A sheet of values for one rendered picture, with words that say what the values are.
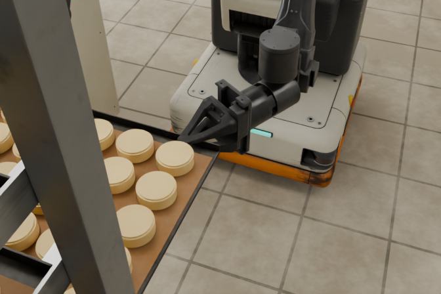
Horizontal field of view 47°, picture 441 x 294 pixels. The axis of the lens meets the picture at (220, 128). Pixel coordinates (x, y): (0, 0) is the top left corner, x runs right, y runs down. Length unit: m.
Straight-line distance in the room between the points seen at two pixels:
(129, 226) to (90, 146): 0.32
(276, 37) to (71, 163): 0.50
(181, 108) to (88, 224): 1.51
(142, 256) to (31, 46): 0.40
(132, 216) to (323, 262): 1.19
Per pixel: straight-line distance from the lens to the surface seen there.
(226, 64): 1.95
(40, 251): 0.60
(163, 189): 0.62
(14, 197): 0.29
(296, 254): 1.73
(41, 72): 0.23
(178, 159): 0.65
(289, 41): 0.71
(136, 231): 0.59
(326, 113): 1.78
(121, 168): 0.65
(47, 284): 0.36
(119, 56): 2.53
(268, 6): 1.47
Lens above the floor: 1.45
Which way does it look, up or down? 44 degrees down
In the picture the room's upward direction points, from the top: straight up
